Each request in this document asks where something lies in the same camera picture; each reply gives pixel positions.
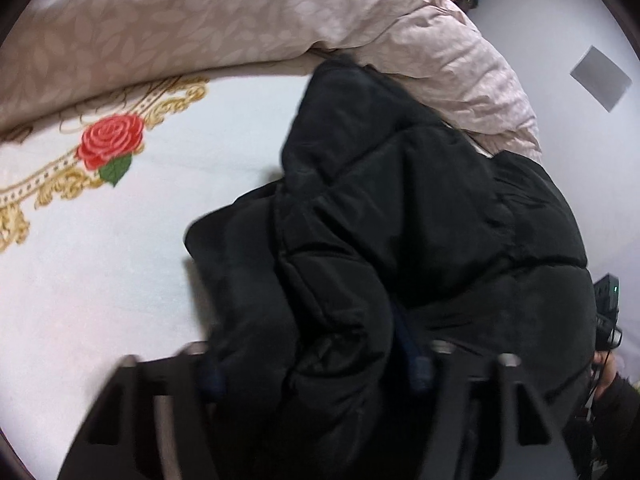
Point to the pale pink leaf-print duvet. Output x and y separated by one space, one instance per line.
225 15

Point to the grey wall panel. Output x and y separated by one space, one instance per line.
600 77

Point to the black hooded puffer jacket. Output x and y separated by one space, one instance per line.
400 210

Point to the person's right forearm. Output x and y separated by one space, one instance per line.
617 420

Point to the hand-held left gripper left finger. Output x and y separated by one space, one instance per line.
209 377

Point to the white rose-print bed sheet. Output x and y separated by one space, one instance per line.
150 260

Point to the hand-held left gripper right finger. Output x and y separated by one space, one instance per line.
421 370

